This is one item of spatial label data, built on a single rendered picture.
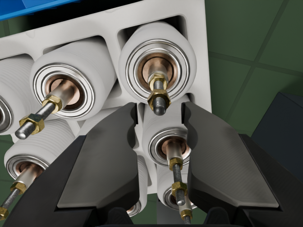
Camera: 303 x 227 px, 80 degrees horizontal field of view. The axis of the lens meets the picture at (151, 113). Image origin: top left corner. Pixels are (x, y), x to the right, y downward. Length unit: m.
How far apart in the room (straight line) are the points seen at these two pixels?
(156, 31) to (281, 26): 0.38
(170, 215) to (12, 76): 0.43
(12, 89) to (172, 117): 0.22
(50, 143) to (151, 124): 0.17
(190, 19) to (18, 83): 0.25
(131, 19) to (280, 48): 0.39
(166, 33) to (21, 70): 0.22
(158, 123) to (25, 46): 0.23
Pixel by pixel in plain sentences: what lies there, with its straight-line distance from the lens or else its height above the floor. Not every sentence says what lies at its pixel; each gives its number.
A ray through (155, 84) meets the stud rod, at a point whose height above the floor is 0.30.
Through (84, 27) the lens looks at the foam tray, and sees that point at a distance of 0.30.
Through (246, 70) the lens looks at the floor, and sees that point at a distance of 0.54.
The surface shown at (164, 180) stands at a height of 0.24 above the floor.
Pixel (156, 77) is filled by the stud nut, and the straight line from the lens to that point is 0.18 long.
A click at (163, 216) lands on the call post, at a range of 0.51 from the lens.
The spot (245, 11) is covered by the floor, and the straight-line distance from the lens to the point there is 0.50.
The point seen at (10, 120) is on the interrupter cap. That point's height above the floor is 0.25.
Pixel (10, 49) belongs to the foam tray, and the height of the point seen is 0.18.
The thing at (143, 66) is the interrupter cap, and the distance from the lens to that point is 0.22.
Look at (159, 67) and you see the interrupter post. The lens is 0.20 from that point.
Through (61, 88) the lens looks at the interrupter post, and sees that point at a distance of 0.24.
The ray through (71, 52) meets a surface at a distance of 0.25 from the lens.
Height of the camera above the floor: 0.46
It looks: 60 degrees down
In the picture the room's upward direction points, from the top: 179 degrees counter-clockwise
